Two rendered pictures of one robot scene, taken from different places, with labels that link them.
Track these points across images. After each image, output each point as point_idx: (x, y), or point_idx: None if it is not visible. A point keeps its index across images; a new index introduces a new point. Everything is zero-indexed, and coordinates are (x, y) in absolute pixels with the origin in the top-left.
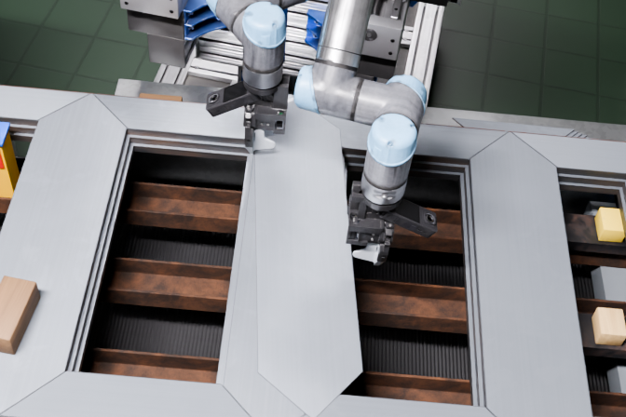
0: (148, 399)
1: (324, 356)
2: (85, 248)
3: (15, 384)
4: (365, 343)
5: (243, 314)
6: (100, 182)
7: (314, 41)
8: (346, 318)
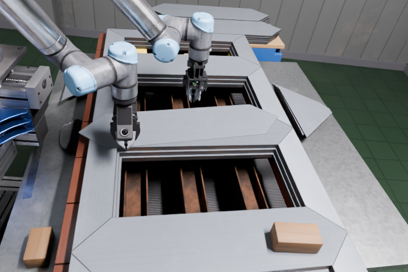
0: (300, 169)
1: (248, 114)
2: (226, 217)
3: (326, 227)
4: None
5: (238, 141)
6: (169, 221)
7: (4, 138)
8: (226, 108)
